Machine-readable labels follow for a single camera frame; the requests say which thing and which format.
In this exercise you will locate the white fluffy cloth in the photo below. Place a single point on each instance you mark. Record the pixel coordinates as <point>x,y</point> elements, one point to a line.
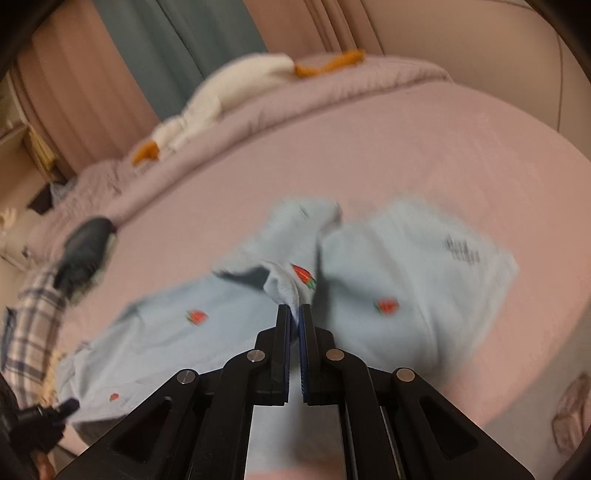
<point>7,219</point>

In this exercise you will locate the beige shelf unit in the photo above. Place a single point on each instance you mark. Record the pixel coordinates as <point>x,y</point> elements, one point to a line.
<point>27,152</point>

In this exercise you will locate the bed with pink sheet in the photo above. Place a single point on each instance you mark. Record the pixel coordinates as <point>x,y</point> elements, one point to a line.
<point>415,152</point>

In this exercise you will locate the light blue strawberry print pants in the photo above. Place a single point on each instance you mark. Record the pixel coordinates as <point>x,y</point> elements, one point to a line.
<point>415,277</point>

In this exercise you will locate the teal curtain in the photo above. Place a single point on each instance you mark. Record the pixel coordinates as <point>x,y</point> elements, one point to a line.
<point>184,37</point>

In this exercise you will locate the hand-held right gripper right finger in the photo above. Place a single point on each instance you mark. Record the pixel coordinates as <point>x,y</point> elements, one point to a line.
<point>305,341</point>

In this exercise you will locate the pink curtain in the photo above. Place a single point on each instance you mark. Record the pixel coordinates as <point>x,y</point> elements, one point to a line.
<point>83,83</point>

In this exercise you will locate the pink upholstered headboard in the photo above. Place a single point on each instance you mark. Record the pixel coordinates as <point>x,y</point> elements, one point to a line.
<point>485,46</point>

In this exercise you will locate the mauve quilt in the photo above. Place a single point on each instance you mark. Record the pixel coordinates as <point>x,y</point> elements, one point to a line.
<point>323,97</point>

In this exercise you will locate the white plush goose toy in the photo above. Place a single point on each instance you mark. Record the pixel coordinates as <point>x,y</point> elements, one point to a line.
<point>240,78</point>

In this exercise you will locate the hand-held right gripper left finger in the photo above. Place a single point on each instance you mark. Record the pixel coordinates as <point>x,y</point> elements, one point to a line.
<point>285,341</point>

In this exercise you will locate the plaid cloth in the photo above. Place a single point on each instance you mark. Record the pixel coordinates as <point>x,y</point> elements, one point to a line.
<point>32,323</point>

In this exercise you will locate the dark cloth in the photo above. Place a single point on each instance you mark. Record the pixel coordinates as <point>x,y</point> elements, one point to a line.
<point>83,249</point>

